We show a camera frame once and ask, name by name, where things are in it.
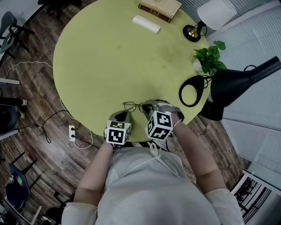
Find black chair base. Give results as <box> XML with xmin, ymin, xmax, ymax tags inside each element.
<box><xmin>37</xmin><ymin>0</ymin><xmax>83</xmax><ymax>19</ymax></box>

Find white shade table lamp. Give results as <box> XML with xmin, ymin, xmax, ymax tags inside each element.
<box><xmin>182</xmin><ymin>0</ymin><xmax>238</xmax><ymax>43</ymax></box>

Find black round chair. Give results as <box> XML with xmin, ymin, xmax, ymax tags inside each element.
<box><xmin>0</xmin><ymin>104</ymin><xmax>18</xmax><ymax>135</ymax></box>

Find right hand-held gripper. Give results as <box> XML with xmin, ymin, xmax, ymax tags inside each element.
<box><xmin>142</xmin><ymin>99</ymin><xmax>185</xmax><ymax>141</ymax></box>

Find person's white shirt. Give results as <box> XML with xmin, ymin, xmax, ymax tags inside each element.
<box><xmin>61</xmin><ymin>142</ymin><xmax>245</xmax><ymax>225</ymax></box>

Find white paper roll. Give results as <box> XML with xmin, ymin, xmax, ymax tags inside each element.
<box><xmin>132</xmin><ymin>15</ymin><xmax>162</xmax><ymax>35</ymax></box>

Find black frame stand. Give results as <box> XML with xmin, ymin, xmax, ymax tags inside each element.
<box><xmin>10</xmin><ymin>151</ymin><xmax>43</xmax><ymax>191</ymax></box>

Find black swivel chair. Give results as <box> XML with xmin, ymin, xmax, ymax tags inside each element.
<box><xmin>44</xmin><ymin>190</ymin><xmax>76</xmax><ymax>225</ymax></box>

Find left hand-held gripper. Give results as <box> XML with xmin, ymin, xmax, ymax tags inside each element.
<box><xmin>104</xmin><ymin>110</ymin><xmax>132</xmax><ymax>151</ymax></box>

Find black desk lamp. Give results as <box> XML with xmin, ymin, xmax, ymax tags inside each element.
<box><xmin>178</xmin><ymin>56</ymin><xmax>281</xmax><ymax>108</ymax></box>

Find black box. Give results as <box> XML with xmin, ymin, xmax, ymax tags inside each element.
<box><xmin>200</xmin><ymin>101</ymin><xmax>225</xmax><ymax>122</ymax></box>

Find thin metal frame glasses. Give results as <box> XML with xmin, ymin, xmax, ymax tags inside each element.
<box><xmin>122</xmin><ymin>101</ymin><xmax>146</xmax><ymax>113</ymax></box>

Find beige hardcover book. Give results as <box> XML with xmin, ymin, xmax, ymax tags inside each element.
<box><xmin>138</xmin><ymin>0</ymin><xmax>183</xmax><ymax>24</ymax></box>

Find white power strip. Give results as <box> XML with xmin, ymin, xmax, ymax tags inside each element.
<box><xmin>68</xmin><ymin>124</ymin><xmax>76</xmax><ymax>142</ymax></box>

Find green potted plant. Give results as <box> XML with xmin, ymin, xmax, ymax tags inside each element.
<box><xmin>192</xmin><ymin>40</ymin><xmax>228</xmax><ymax>76</ymax></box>

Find person's right forearm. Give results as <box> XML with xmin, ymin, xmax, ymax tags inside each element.
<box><xmin>168</xmin><ymin>120</ymin><xmax>229</xmax><ymax>195</ymax></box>

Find black cable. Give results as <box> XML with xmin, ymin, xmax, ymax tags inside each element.
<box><xmin>16</xmin><ymin>109</ymin><xmax>99</xmax><ymax>148</ymax></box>

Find person's left forearm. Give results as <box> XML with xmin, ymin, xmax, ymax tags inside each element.
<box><xmin>73</xmin><ymin>142</ymin><xmax>115</xmax><ymax>206</ymax></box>

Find grey office chair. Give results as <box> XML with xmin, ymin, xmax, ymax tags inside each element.
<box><xmin>0</xmin><ymin>11</ymin><xmax>36</xmax><ymax>60</ymax></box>

